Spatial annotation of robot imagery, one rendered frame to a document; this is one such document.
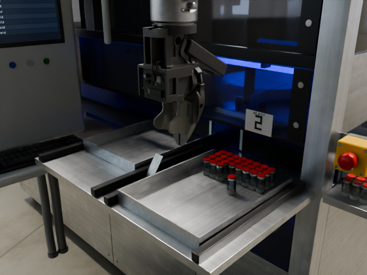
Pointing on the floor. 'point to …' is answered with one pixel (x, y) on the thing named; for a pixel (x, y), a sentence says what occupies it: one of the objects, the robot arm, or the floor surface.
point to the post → (324, 127)
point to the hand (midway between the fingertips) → (183, 137)
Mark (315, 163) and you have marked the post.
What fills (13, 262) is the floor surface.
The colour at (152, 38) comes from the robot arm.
